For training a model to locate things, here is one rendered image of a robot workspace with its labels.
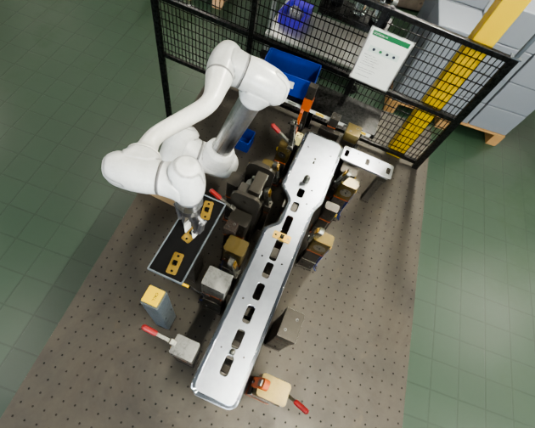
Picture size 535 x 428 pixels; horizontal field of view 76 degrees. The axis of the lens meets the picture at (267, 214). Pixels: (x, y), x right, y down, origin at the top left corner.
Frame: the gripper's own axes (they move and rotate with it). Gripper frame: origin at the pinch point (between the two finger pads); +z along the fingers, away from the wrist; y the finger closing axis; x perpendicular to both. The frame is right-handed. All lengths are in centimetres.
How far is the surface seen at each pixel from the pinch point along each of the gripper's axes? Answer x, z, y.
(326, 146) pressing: 89, 20, 14
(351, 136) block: 100, 16, 22
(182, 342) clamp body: -31.0, 14.0, 22.9
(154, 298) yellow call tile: -26.5, 4.0, 7.0
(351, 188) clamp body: 72, 17, 39
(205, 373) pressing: -33, 20, 36
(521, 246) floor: 210, 121, 186
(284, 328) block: -3, 17, 50
